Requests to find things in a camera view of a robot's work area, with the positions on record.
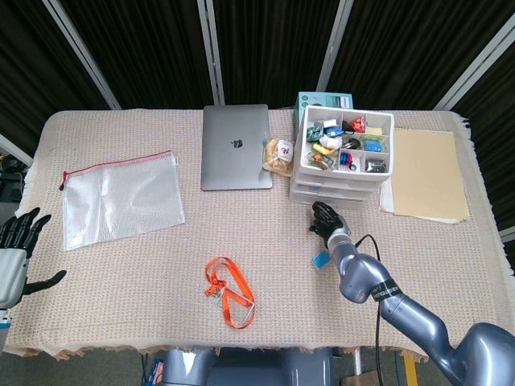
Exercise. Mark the left black-fingered grey robot hand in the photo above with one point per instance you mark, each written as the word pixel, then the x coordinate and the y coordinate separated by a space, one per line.
pixel 12 273

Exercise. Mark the right black-fingered grey robot hand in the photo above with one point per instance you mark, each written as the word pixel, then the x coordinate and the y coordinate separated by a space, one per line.
pixel 328 223

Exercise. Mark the clear lowest drawer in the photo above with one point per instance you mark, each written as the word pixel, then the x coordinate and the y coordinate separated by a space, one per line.
pixel 306 198

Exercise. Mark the small blue block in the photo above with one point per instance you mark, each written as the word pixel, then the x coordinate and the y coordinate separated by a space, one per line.
pixel 320 260

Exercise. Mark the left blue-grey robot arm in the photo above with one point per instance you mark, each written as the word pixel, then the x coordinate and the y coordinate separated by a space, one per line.
pixel 3 329

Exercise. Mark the clear middle drawer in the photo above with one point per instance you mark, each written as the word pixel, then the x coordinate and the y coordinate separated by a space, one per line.
pixel 334 189

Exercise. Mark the white drawer organizer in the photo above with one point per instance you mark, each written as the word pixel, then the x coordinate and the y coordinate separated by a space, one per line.
pixel 338 181

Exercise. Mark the clear highest drawer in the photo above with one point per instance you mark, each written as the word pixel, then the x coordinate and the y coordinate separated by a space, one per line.
pixel 338 178

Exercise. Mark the teal cardboard box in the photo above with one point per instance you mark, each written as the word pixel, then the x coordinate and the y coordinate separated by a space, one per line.
pixel 322 98

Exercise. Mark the brown patterned item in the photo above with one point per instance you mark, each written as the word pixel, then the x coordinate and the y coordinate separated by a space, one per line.
pixel 320 162

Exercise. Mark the blue and pink cylinders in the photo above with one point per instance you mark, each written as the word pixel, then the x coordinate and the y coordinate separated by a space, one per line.
pixel 346 158

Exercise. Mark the yellow small item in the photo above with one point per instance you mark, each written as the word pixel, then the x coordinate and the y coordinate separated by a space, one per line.
pixel 322 149

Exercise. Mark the black clip item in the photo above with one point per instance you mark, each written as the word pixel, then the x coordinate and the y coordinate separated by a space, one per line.
pixel 376 165

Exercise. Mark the clear bag of snacks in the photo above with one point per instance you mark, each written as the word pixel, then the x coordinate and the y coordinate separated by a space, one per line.
pixel 277 158

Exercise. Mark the white crumpled bag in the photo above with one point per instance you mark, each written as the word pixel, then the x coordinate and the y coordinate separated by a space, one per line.
pixel 330 141

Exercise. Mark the black keys bundle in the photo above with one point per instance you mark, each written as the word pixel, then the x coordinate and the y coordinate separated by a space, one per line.
pixel 352 142

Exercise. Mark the green and blue packet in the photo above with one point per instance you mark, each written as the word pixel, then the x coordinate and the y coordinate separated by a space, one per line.
pixel 372 143

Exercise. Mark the red packet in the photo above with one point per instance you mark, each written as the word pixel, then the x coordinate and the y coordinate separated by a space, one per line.
pixel 358 124

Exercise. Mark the grey closed laptop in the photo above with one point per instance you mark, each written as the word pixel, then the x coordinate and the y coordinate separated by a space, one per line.
pixel 235 161

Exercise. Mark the tan manila folder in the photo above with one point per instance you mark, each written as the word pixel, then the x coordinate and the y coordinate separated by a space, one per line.
pixel 430 177

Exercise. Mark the clear metal-framed badge holder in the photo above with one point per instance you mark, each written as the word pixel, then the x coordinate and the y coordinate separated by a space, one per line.
pixel 251 309

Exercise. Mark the clear mesh zipper pouch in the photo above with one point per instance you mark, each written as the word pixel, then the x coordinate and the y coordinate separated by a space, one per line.
pixel 120 201

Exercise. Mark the beige woven tablecloth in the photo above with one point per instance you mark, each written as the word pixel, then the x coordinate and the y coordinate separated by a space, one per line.
pixel 161 281

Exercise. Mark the blue-grey robot torso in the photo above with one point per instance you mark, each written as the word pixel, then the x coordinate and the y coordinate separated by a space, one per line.
pixel 249 368

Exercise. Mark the white partition post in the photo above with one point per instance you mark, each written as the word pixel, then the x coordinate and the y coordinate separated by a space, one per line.
pixel 211 52
pixel 334 44
pixel 80 52
pixel 475 68

